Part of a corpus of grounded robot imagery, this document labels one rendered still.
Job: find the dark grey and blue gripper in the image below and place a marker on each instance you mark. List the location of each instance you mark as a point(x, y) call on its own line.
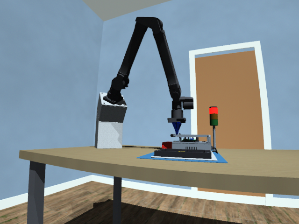
point(176, 119)

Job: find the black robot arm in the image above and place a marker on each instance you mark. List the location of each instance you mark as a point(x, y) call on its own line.
point(122, 80)

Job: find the red bin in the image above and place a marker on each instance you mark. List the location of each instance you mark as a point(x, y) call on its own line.
point(167, 144)

